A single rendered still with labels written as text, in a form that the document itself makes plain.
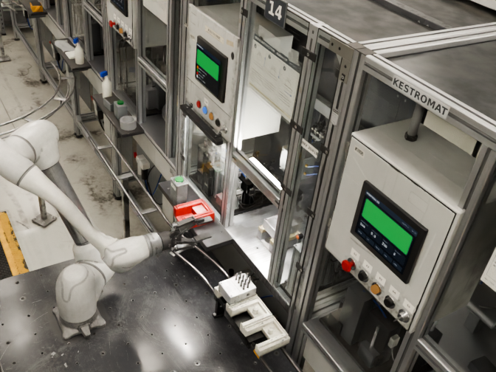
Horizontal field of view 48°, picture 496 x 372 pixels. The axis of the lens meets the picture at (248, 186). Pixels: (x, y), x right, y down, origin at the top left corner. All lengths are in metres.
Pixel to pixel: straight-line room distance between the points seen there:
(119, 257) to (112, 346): 0.47
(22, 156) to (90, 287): 0.59
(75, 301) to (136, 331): 0.30
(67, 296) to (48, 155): 0.57
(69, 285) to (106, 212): 1.87
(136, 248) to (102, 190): 2.29
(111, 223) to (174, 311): 1.63
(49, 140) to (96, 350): 0.87
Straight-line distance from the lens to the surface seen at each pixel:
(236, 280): 2.35
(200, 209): 2.65
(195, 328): 2.49
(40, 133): 2.27
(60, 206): 2.17
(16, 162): 2.16
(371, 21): 1.98
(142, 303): 2.58
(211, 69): 2.33
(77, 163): 4.70
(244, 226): 2.64
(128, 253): 2.12
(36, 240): 4.00
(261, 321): 2.27
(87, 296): 2.37
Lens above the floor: 2.60
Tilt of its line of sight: 35 degrees down
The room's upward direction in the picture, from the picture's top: 7 degrees clockwise
